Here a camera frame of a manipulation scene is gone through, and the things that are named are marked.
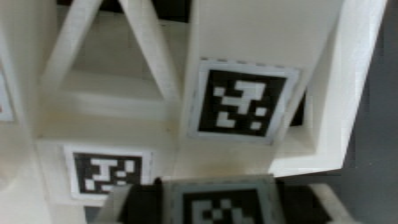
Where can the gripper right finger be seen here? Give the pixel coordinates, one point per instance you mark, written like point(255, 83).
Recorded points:
point(311, 205)

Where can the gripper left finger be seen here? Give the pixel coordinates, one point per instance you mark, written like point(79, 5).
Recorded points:
point(132, 205)

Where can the white tagged cube nut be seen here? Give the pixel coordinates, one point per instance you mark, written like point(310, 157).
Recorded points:
point(226, 200)

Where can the white chair back frame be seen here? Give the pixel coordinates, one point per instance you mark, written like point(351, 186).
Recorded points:
point(102, 74)

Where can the white chair seat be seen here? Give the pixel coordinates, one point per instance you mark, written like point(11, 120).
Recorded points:
point(326, 111)

